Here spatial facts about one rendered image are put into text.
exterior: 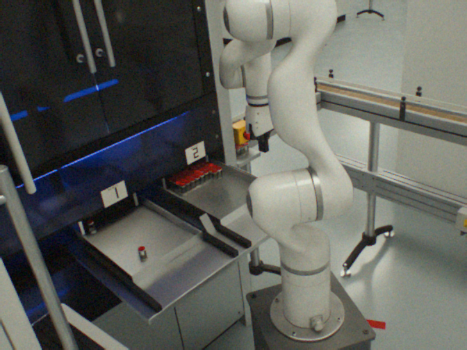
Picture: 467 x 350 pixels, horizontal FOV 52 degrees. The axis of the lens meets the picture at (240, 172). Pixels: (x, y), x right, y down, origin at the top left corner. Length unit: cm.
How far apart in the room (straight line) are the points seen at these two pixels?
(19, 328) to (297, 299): 61
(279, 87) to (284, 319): 60
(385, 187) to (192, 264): 128
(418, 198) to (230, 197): 102
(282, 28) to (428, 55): 186
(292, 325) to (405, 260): 162
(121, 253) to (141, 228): 13
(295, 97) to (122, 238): 85
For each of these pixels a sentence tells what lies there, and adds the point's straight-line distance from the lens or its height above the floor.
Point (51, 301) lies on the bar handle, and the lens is 97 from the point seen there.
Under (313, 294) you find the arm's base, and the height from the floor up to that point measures 98.
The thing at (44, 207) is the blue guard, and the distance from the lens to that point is 150.
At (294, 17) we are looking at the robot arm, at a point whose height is 159.
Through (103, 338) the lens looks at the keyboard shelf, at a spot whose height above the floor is 80.
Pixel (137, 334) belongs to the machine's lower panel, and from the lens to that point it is 195.
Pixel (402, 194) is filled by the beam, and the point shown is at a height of 50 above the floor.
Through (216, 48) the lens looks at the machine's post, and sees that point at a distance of 171.
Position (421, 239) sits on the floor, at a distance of 297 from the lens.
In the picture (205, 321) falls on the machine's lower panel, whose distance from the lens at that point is 218.
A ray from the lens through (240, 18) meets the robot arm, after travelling 98.
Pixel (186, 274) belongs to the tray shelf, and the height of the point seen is 88.
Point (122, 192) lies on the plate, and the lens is 161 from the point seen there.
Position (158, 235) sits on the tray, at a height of 88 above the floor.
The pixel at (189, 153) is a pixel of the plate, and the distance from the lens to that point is 172.
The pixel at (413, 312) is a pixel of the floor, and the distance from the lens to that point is 254.
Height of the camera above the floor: 181
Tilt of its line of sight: 30 degrees down
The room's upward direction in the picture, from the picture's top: 6 degrees counter-clockwise
